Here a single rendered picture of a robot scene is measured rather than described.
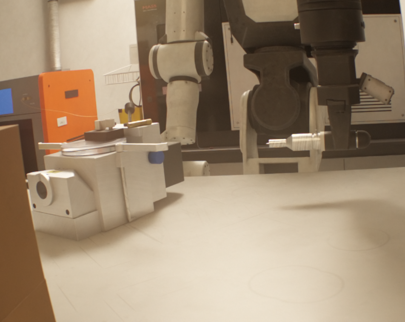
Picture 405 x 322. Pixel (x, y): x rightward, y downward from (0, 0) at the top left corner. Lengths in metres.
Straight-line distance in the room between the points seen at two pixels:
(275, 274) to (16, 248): 0.25
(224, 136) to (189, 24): 1.14
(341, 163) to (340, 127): 1.44
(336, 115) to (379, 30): 1.50
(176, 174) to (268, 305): 0.39
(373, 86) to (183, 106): 0.55
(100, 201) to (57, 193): 0.05
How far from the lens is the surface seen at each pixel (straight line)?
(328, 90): 0.60
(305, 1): 0.63
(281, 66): 1.03
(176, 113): 1.08
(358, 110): 2.12
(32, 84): 1.83
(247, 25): 1.04
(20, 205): 0.27
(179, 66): 1.08
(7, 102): 1.91
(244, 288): 0.41
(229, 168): 2.12
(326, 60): 0.61
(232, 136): 2.20
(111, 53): 3.57
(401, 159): 2.10
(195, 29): 1.13
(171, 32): 1.14
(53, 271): 0.49
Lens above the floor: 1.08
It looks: 9 degrees down
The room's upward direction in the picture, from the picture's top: 5 degrees counter-clockwise
